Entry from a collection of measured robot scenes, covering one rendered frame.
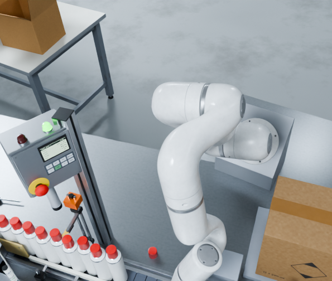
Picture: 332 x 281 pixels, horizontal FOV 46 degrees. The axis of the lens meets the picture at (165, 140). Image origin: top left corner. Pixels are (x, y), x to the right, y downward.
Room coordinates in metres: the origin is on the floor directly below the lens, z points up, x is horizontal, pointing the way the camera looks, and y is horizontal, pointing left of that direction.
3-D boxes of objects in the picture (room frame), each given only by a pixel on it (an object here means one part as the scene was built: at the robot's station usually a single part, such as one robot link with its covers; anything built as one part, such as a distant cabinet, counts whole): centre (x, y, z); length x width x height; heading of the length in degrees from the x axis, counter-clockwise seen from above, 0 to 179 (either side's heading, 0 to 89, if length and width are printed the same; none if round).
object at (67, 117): (0.79, 0.27, 1.16); 0.04 x 0.04 x 0.67; 67
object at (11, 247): (0.73, 0.58, 0.94); 0.10 x 0.01 x 0.09; 67
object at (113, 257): (0.61, 0.20, 0.98); 0.05 x 0.05 x 0.20
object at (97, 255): (0.62, 0.25, 0.98); 0.05 x 0.05 x 0.20
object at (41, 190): (0.68, 0.36, 1.32); 0.04 x 0.03 x 0.04; 122
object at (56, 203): (0.80, 0.39, 1.18); 0.04 x 0.04 x 0.21
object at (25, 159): (0.76, 0.35, 1.38); 0.17 x 0.10 x 0.19; 122
